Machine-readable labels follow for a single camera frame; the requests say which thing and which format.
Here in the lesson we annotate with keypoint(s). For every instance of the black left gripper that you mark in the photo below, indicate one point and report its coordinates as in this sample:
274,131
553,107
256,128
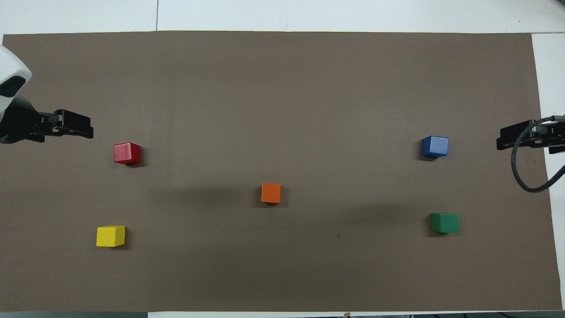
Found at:
22,123

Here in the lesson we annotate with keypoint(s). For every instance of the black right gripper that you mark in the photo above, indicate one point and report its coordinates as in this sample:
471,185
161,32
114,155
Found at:
557,137

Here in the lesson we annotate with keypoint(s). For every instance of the red wooden block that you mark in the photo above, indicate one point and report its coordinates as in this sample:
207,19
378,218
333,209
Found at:
127,153

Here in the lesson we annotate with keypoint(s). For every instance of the blue wooden block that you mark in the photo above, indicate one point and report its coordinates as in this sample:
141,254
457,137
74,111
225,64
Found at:
435,146

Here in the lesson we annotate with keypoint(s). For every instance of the green wooden block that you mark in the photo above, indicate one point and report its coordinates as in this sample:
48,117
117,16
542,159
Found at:
445,223

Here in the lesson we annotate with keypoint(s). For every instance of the yellow wooden block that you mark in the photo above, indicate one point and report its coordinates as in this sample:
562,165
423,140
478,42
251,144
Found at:
110,236

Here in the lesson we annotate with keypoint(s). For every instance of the orange wooden block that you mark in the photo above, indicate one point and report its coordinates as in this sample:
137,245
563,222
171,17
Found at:
271,193

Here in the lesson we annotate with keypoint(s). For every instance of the brown table mat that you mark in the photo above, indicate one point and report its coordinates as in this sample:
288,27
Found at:
282,88

